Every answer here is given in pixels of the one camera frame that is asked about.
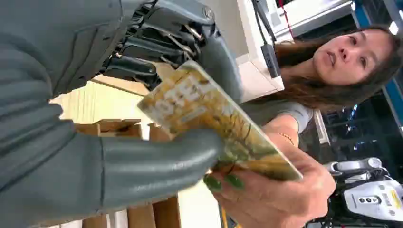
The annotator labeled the person's hand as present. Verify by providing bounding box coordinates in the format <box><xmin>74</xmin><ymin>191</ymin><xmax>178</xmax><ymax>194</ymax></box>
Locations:
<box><xmin>203</xmin><ymin>134</ymin><xmax>336</xmax><ymax>228</ymax></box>

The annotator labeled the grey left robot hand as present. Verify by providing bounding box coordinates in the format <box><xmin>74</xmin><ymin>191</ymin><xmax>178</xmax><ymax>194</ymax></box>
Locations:
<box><xmin>0</xmin><ymin>0</ymin><xmax>244</xmax><ymax>228</ymax></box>

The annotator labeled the yellow printed card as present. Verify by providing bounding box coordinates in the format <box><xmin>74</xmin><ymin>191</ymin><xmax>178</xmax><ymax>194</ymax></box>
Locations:
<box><xmin>137</xmin><ymin>59</ymin><xmax>304</xmax><ymax>182</ymax></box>

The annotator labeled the wooden card box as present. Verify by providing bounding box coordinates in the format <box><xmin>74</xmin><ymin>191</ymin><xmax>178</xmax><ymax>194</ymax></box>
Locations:
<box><xmin>49</xmin><ymin>61</ymin><xmax>182</xmax><ymax>228</ymax></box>

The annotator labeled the white cabinet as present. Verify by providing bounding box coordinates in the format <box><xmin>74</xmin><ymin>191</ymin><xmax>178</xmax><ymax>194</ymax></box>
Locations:
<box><xmin>201</xmin><ymin>0</ymin><xmax>354</xmax><ymax>103</ymax></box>

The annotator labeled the ribbed grey left arm sleeve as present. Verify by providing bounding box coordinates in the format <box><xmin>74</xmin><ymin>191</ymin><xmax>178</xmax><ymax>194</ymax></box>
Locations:
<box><xmin>0</xmin><ymin>31</ymin><xmax>102</xmax><ymax>193</ymax></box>

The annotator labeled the black adapter box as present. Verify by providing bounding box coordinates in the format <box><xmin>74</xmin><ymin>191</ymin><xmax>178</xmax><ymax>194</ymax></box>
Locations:
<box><xmin>260</xmin><ymin>43</ymin><xmax>282</xmax><ymax>79</ymax></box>

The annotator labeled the person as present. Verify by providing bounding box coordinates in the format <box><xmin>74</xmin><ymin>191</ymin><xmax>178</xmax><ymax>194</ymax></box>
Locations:
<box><xmin>240</xmin><ymin>25</ymin><xmax>403</xmax><ymax>158</ymax></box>

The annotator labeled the thin bead bracelet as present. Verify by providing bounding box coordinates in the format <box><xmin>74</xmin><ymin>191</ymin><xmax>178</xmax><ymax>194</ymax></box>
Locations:
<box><xmin>278</xmin><ymin>132</ymin><xmax>295</xmax><ymax>147</ymax></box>

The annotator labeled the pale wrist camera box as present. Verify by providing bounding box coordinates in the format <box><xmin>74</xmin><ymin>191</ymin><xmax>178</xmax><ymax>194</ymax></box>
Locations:
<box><xmin>342</xmin><ymin>180</ymin><xmax>403</xmax><ymax>223</ymax></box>

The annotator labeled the black cable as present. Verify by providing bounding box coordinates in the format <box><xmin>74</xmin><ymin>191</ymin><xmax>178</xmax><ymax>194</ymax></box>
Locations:
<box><xmin>251</xmin><ymin>0</ymin><xmax>269</xmax><ymax>45</ymax></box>

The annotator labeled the red cable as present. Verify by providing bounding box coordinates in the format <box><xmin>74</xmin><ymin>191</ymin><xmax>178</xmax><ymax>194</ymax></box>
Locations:
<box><xmin>278</xmin><ymin>0</ymin><xmax>295</xmax><ymax>39</ymax></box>

